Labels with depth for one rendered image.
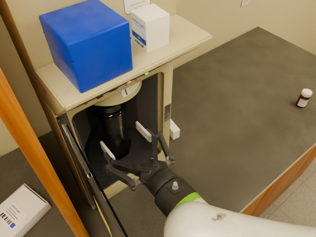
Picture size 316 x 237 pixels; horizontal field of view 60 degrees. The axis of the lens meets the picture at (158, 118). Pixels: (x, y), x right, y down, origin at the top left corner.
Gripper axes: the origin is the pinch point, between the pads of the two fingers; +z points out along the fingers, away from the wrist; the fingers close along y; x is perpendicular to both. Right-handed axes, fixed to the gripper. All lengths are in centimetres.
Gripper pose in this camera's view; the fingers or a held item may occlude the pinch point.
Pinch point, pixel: (122, 138)
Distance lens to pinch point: 78.9
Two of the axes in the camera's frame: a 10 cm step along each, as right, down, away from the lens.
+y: -7.9, 4.5, -4.1
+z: -6.1, -5.8, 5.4
